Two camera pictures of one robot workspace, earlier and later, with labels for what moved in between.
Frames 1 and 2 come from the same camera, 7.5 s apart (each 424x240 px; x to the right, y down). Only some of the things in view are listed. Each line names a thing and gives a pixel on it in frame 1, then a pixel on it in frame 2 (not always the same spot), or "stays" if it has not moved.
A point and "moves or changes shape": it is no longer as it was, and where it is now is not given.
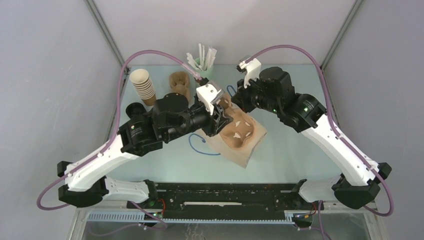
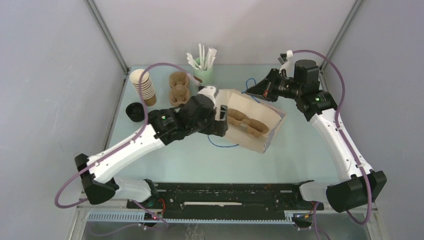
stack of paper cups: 141,78 stays
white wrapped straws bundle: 206,63 stays
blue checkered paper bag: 241,157 → 252,108
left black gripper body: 209,123 stays
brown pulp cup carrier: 241,131 moves or changes shape
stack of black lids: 134,108 stays
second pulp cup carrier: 179,82 stays
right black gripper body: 251,97 → 284,87
